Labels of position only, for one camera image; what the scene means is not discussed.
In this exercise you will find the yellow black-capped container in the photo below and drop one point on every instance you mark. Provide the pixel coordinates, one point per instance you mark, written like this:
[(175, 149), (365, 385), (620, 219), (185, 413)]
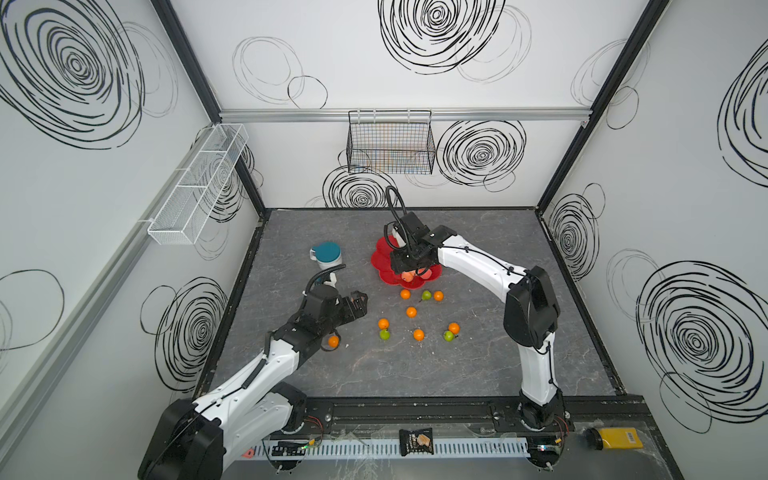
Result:
[(613, 438)]

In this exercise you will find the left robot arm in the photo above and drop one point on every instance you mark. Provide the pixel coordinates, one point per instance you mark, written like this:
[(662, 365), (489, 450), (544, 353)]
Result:
[(200, 438)]

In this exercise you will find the red flower-shaped fruit bowl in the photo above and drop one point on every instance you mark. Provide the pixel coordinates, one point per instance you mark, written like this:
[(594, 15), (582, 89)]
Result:
[(380, 260)]

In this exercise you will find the white slotted cable duct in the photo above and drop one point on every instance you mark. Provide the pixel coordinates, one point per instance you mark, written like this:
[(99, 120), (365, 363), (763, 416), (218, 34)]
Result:
[(348, 449)]

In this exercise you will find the white mug with teal lid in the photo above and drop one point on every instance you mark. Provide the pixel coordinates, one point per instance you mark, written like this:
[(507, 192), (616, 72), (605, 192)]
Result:
[(326, 255)]

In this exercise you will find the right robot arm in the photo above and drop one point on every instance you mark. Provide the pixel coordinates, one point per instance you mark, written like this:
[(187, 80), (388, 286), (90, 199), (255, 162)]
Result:
[(531, 309)]

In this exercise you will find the white mesh wall shelf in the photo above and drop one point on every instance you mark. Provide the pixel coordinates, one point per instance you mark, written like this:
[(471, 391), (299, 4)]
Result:
[(186, 210)]

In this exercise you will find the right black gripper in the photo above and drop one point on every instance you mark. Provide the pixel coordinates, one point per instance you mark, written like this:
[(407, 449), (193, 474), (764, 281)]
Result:
[(408, 263)]

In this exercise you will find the black wire basket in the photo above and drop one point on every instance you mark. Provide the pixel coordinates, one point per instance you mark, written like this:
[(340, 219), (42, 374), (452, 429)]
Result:
[(390, 141)]

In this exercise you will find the black snack packet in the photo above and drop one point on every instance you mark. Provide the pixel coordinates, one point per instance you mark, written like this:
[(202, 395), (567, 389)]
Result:
[(416, 442)]

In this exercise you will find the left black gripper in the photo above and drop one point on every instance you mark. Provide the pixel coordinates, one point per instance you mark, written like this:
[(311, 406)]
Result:
[(346, 308)]

